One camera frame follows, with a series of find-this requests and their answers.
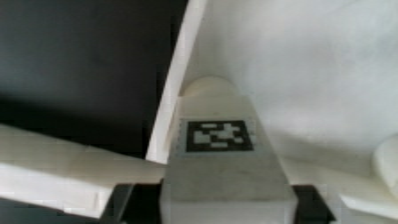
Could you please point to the white obstacle fence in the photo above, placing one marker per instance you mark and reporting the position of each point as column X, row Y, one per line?
column 61, row 174

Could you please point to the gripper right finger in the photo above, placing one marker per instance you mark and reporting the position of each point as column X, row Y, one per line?
column 313, row 212

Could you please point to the white table leg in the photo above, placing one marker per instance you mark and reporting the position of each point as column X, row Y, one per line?
column 225, row 186

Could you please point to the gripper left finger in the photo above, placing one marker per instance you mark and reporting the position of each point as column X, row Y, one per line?
column 132, row 207

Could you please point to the white square tabletop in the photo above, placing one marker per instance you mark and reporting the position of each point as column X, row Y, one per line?
column 306, row 53

